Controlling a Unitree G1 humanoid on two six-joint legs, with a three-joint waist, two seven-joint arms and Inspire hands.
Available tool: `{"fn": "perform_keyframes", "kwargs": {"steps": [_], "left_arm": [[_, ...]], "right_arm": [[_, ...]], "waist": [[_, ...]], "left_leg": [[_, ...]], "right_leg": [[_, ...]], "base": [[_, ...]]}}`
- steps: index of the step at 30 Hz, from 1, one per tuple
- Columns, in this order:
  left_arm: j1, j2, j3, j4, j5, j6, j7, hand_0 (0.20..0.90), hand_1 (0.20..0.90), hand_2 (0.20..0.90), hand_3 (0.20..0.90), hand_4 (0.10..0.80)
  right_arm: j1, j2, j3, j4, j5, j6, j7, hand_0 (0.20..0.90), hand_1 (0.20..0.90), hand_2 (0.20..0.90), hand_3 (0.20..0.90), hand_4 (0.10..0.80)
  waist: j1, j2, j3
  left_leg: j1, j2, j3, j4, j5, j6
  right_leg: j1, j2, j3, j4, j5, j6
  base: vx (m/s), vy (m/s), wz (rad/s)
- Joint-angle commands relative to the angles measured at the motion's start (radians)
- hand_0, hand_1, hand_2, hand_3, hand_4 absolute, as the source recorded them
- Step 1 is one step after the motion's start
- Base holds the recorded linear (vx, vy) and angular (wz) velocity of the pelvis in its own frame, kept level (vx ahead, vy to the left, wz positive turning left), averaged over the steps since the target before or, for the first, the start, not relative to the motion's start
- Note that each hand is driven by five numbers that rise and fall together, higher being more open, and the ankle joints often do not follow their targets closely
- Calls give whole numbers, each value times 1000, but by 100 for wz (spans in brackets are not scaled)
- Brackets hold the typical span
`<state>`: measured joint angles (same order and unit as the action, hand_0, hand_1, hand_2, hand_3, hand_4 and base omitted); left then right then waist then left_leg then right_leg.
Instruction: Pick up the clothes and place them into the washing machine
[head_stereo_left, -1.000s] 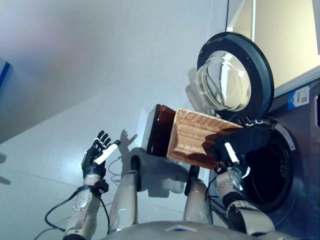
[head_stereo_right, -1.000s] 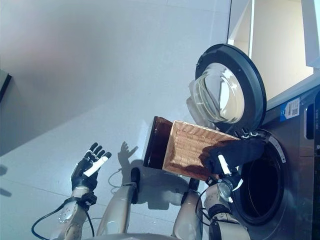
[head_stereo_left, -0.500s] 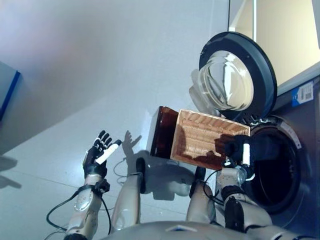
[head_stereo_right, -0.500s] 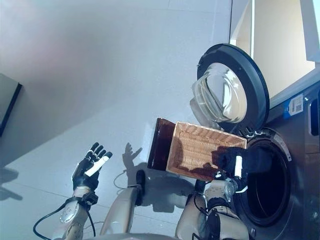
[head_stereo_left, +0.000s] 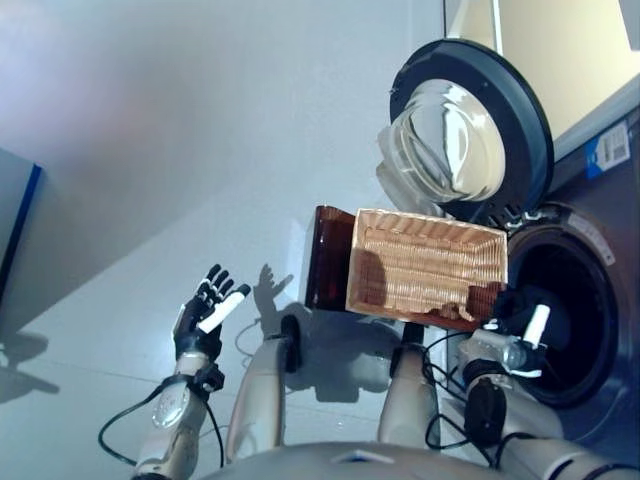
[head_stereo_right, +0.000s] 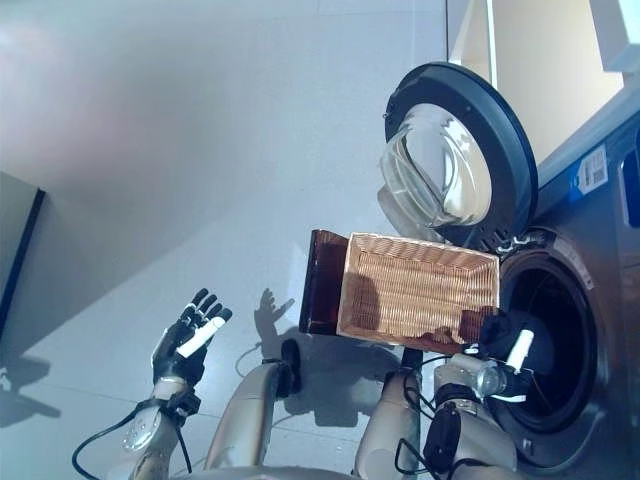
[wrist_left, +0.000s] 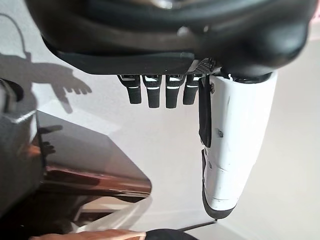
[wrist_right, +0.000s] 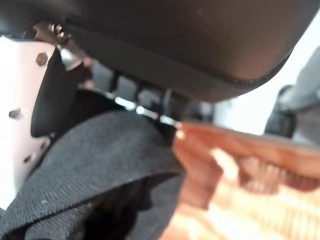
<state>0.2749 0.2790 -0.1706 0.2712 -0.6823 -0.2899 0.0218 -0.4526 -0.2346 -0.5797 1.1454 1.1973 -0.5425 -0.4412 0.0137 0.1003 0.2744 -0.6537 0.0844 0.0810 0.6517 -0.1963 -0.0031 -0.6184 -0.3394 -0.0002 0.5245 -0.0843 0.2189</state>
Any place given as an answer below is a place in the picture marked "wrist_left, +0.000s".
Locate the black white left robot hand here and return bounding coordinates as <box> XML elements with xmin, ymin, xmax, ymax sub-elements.
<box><xmin>24</xmin><ymin>0</ymin><xmax>315</xmax><ymax>221</ymax></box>

